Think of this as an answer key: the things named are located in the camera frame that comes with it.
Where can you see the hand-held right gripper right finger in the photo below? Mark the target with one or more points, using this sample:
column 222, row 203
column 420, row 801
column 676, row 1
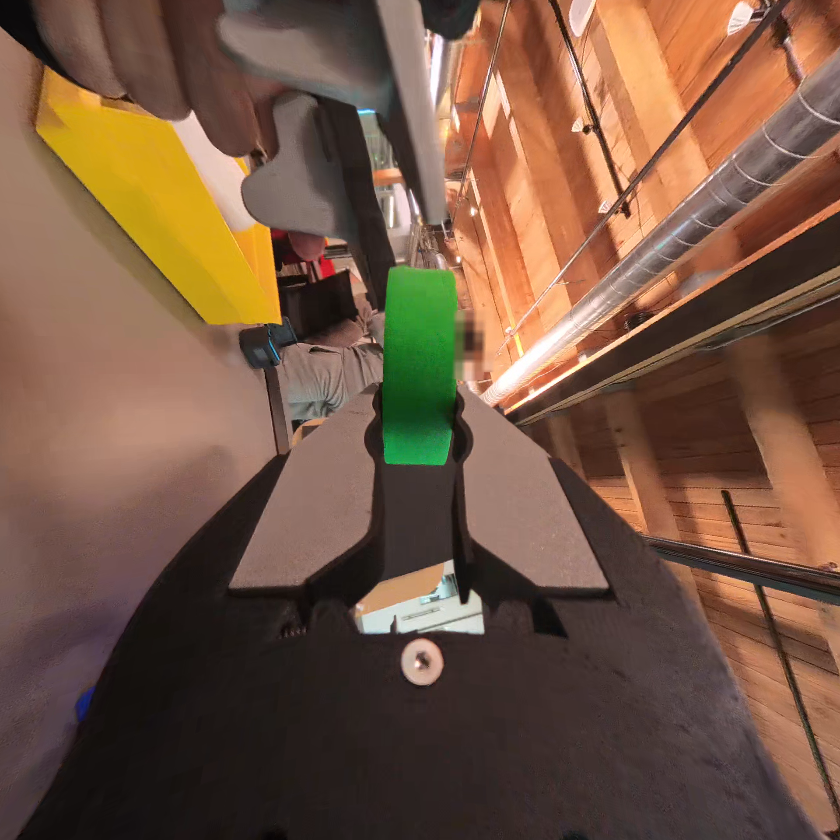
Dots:
column 518, row 518

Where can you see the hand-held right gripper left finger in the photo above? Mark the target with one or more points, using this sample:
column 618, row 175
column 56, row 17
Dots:
column 315, row 518

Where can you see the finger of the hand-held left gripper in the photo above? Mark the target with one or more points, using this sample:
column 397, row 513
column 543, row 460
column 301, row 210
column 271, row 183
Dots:
column 410, row 98
column 364, row 197

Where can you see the yellow plastic bin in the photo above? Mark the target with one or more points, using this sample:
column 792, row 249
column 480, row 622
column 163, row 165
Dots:
column 164, row 216

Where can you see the green tape roll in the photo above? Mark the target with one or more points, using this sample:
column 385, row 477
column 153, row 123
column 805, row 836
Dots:
column 420, row 367

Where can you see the person's left hand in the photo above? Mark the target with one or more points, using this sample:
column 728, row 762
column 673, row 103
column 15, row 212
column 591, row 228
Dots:
column 151, row 59

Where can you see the white plastic bottle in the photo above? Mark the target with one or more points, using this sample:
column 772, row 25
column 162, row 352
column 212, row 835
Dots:
column 216, row 184

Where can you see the black flat pad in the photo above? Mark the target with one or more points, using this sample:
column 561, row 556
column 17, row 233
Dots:
column 279, row 413

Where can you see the black office chair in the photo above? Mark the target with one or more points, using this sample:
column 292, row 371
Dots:
column 318, row 305

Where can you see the black charger case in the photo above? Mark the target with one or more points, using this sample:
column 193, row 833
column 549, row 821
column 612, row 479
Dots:
column 266, row 344

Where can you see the metal bar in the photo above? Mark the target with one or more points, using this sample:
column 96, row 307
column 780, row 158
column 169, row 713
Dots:
column 754, row 568

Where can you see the silver ventilation duct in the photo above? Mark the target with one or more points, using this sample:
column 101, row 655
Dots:
column 656, row 262

